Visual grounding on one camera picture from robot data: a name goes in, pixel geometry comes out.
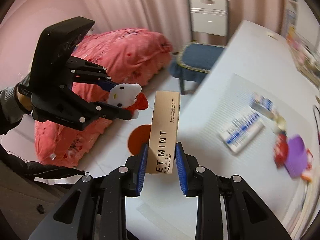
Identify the white folding chair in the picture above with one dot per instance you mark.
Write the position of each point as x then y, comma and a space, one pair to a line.
208, 17

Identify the small blue white box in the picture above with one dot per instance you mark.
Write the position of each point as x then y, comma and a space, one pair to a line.
263, 105

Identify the small white desk scrap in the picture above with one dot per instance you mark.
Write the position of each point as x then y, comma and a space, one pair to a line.
271, 35

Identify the orange trash bin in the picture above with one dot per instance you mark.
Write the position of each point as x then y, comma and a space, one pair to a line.
138, 137

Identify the red glossy toy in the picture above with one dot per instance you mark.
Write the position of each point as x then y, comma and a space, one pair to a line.
281, 149

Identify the pink striped curtain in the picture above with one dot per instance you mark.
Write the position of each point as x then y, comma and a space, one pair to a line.
171, 17

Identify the clear plastic storage box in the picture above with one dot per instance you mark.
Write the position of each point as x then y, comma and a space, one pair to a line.
305, 57

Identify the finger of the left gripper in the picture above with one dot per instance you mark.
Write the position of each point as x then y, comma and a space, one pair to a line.
82, 71
106, 111

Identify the blue white toothpaste box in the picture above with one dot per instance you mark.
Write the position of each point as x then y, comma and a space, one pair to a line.
242, 129

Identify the purple ribbed cup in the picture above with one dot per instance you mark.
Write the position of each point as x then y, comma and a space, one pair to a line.
297, 159

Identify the blue chair cushion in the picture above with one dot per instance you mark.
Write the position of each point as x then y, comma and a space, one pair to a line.
195, 61

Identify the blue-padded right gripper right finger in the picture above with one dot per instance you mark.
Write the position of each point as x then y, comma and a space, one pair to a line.
225, 200

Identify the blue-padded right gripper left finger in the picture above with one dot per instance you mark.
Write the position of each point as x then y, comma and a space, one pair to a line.
74, 216

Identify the red floral bed cover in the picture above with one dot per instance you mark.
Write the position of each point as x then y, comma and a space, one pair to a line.
132, 55

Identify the tan mint lipliner box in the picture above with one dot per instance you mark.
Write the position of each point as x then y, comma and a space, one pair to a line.
163, 135

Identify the white cat plush toy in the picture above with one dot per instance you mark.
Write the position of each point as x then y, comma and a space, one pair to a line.
129, 97

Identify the small white cup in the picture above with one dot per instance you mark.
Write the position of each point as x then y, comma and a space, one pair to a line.
279, 124

